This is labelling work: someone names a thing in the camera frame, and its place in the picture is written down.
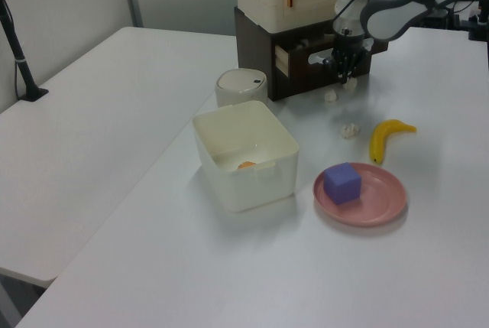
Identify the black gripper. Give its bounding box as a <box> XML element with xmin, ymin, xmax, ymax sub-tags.
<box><xmin>330</xmin><ymin>18</ymin><xmax>374</xmax><ymax>85</ymax></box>

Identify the brown drawer with white handle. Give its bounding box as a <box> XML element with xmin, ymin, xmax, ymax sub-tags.
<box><xmin>274</xmin><ymin>30</ymin><xmax>390</xmax><ymax>77</ymax></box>

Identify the dark brown drawer cabinet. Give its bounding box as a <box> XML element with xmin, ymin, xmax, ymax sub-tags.
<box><xmin>234</xmin><ymin>5</ymin><xmax>374</xmax><ymax>102</ymax></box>

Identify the yellow banana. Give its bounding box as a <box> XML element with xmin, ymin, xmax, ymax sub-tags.
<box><xmin>368</xmin><ymin>119</ymin><xmax>418</xmax><ymax>165</ymax></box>

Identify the black device with red light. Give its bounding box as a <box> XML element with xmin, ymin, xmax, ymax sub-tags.
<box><xmin>414</xmin><ymin>6</ymin><xmax>455</xmax><ymax>29</ymax></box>

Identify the small white trash can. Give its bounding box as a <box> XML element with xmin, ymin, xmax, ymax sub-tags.
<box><xmin>214</xmin><ymin>69</ymin><xmax>268</xmax><ymax>109</ymax></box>

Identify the purple cube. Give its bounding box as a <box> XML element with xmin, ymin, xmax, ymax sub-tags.
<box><xmin>322</xmin><ymin>161</ymin><xmax>362</xmax><ymax>206</ymax></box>

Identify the pink plate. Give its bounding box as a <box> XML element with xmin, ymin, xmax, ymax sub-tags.
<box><xmin>313</xmin><ymin>161</ymin><xmax>408</xmax><ymax>229</ymax></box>

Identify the white plastic storage bin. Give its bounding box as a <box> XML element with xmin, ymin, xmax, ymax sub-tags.
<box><xmin>191</xmin><ymin>99</ymin><xmax>300</xmax><ymax>214</ymax></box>

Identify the black table clamp mount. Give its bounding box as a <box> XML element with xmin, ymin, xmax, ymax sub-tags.
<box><xmin>456</xmin><ymin>0</ymin><xmax>489</xmax><ymax>42</ymax></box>

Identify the black camera stand pole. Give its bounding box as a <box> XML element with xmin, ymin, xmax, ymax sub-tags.
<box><xmin>0</xmin><ymin>0</ymin><xmax>50</xmax><ymax>102</ymax></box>

